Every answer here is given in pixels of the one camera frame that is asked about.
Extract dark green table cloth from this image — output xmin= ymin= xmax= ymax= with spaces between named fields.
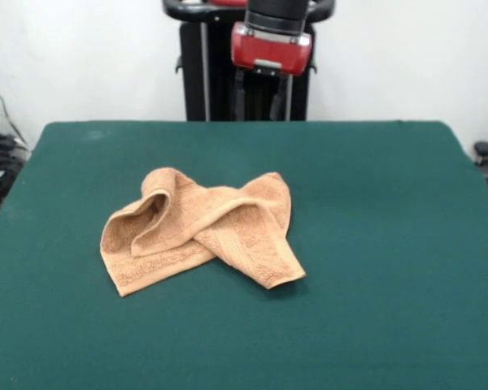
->
xmin=0 ymin=119 xmax=488 ymax=390

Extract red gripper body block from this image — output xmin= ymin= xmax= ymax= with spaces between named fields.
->
xmin=230 ymin=21 xmax=314 ymax=78

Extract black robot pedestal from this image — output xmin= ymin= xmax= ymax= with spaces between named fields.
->
xmin=161 ymin=0 xmax=336 ymax=123

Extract grey wall cables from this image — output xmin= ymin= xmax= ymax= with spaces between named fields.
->
xmin=0 ymin=74 xmax=29 ymax=152

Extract black cable bundle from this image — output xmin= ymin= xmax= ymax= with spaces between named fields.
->
xmin=0 ymin=132 xmax=30 ymax=168

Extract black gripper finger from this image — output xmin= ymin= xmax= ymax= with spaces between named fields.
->
xmin=234 ymin=69 xmax=246 ymax=119
xmin=269 ymin=74 xmax=289 ymax=120

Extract tan terry towel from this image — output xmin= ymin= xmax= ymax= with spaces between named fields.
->
xmin=99 ymin=166 xmax=307 ymax=298

